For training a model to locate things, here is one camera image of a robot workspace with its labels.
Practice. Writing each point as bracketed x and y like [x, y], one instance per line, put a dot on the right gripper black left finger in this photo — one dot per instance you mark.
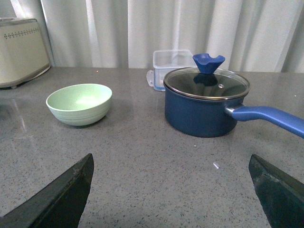
[60, 204]

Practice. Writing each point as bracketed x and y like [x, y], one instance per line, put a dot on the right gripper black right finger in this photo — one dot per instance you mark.
[281, 195]

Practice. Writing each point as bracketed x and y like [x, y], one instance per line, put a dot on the light green bowl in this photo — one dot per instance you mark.
[81, 104]

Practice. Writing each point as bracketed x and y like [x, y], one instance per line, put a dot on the dark blue saucepan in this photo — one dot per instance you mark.
[212, 119]

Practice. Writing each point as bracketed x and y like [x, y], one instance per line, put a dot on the glass lid with blue knob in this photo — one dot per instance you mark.
[206, 80]

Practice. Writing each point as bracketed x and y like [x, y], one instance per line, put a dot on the cream toaster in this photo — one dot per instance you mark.
[23, 55]

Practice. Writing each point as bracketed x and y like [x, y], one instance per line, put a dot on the white pleated curtain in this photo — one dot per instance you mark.
[252, 35]

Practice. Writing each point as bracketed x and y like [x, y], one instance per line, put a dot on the clear plastic food container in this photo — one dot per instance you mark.
[165, 61]

